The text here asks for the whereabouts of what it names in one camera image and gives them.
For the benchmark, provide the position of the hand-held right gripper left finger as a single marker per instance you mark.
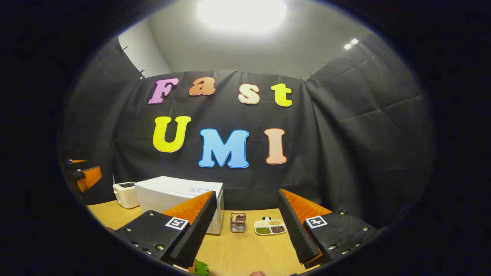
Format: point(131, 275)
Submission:
point(199, 230)

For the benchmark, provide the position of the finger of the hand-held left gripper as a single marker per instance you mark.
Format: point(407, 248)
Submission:
point(90, 177)
point(76, 161)

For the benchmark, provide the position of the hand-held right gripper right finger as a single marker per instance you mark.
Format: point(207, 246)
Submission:
point(295, 230)

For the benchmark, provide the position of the sandwich with green lettuce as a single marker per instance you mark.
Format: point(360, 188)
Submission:
point(200, 268)

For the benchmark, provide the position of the white microwave oven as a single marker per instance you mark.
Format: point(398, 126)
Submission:
point(165, 195)

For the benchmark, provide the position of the white divided dish with beans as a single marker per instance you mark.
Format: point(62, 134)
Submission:
point(270, 227)

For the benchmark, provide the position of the small clear square jar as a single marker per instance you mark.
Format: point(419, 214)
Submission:
point(238, 223)

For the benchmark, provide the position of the white toaster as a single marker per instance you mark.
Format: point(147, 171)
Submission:
point(126, 194)

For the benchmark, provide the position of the black backdrop cloth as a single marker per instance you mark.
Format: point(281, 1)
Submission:
point(326, 153)

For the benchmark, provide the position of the small ceiling light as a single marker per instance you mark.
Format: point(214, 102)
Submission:
point(351, 43)

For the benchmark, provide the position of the ceiling light panel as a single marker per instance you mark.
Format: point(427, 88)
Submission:
point(241, 13)

